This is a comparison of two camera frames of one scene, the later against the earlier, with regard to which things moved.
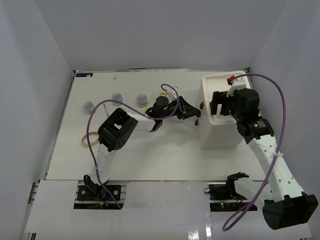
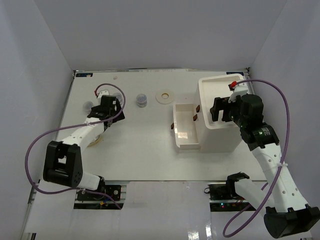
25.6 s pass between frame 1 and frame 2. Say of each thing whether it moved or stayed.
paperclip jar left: stayed
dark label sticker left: stayed
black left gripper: moved
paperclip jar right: stayed
